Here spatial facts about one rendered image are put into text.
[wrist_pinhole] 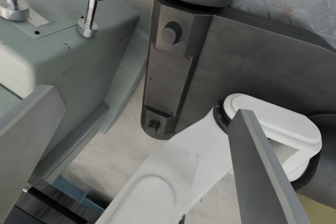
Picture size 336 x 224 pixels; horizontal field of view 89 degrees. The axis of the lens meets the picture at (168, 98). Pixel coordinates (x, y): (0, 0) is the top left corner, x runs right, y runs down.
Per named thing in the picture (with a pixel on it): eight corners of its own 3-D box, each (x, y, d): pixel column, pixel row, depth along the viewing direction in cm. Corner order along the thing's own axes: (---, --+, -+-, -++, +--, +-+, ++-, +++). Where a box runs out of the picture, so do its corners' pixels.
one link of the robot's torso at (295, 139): (314, 112, 40) (335, 159, 31) (267, 155, 54) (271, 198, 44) (229, 82, 44) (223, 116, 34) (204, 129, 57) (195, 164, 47)
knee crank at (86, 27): (98, -42, 45) (81, -43, 41) (117, -28, 46) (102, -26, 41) (84, 27, 60) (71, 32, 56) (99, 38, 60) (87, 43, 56)
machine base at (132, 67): (88, -32, 100) (60, -31, 85) (170, 32, 105) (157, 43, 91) (68, 89, 181) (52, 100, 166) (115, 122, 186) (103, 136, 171)
